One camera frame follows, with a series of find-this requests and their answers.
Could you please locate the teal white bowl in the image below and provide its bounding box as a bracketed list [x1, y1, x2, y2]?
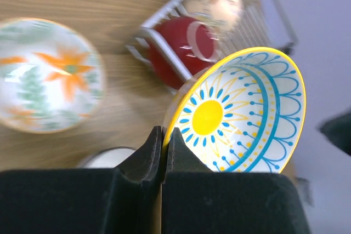
[77, 147, 135, 168]

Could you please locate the red bowl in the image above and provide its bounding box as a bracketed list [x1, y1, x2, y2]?
[149, 16, 219, 90]

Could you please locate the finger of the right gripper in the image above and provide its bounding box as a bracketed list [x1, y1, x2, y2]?
[319, 110, 351, 156]

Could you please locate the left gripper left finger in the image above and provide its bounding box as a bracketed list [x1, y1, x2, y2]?
[1, 127, 162, 233]

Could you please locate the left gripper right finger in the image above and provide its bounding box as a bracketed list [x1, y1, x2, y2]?
[161, 129, 310, 233]

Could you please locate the white floral bowl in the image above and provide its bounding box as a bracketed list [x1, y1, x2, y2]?
[1, 18, 106, 134]

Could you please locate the beige bowl with drawing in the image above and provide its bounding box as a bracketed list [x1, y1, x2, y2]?
[184, 0, 244, 32]

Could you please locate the cream striped bowl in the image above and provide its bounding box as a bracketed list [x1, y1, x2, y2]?
[163, 47, 307, 173]

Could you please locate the wire dish rack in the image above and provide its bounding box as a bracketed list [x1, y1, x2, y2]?
[126, 0, 298, 91]

